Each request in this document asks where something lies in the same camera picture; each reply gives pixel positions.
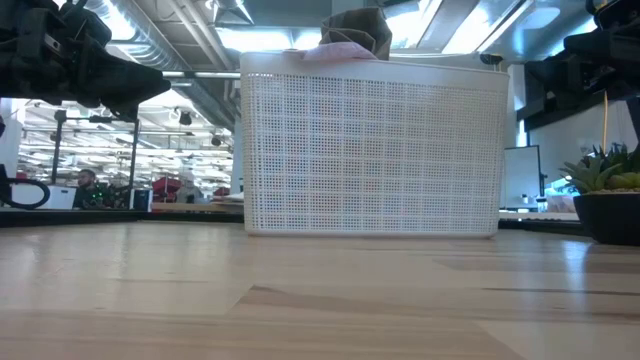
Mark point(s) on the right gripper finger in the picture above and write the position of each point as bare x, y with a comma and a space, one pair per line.
610, 65
545, 85

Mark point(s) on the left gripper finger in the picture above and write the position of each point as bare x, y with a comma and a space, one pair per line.
160, 86
115, 77

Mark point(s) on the pink garment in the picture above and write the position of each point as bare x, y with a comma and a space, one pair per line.
340, 51

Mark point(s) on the black background robot arm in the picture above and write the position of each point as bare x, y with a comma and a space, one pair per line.
117, 196

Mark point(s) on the small black dome fixture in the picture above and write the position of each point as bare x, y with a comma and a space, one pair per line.
491, 59

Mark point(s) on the white board panel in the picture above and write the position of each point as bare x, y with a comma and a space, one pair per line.
521, 175

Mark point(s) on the red bin stack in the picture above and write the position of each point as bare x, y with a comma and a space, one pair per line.
167, 189

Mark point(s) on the person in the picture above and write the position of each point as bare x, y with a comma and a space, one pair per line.
86, 187

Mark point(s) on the white box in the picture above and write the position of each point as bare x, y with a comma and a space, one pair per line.
57, 197

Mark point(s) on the potted succulent black pot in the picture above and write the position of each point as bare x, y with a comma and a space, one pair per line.
607, 220

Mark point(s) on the white perforated plastic basket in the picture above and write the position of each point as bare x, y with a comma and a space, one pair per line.
375, 150

